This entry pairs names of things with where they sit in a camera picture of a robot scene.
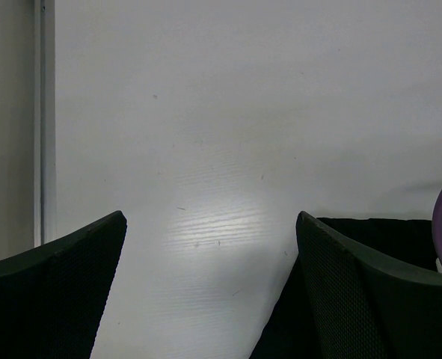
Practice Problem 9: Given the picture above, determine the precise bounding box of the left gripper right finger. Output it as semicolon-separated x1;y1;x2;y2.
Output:
295;210;442;359

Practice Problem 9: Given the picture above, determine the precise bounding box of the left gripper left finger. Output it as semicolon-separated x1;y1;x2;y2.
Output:
0;211;127;358

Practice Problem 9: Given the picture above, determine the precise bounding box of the black pleated skirt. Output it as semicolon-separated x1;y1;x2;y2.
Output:
248;216;442;359

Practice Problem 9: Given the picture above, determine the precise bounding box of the aluminium table edge rail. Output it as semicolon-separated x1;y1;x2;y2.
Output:
33;0;57;247

